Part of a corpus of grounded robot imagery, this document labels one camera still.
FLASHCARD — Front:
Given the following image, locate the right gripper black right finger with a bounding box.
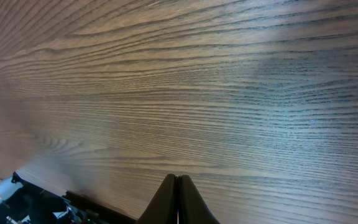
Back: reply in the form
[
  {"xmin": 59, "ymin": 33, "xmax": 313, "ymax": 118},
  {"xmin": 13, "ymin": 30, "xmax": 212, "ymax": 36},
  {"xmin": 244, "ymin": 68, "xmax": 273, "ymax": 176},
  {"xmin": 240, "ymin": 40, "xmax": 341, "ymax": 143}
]
[{"xmin": 177, "ymin": 175, "xmax": 219, "ymax": 224}]

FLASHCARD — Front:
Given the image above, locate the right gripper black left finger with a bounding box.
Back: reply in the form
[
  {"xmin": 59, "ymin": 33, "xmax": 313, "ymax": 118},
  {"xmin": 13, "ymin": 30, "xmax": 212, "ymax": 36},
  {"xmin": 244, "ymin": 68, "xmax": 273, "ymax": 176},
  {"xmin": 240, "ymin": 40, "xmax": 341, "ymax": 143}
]
[{"xmin": 135, "ymin": 174, "xmax": 178, "ymax": 224}]

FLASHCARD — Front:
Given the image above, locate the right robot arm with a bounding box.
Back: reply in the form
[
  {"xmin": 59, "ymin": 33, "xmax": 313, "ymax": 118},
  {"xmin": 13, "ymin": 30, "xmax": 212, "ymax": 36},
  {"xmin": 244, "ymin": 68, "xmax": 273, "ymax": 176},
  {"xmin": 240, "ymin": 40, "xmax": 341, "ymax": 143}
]
[{"xmin": 0, "ymin": 174, "xmax": 218, "ymax": 224}]

